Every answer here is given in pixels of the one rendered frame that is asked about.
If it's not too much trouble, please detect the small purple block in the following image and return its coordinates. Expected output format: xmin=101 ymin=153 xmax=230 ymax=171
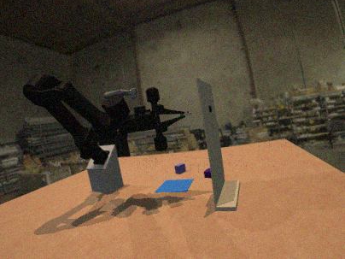
xmin=174 ymin=163 xmax=186 ymax=174

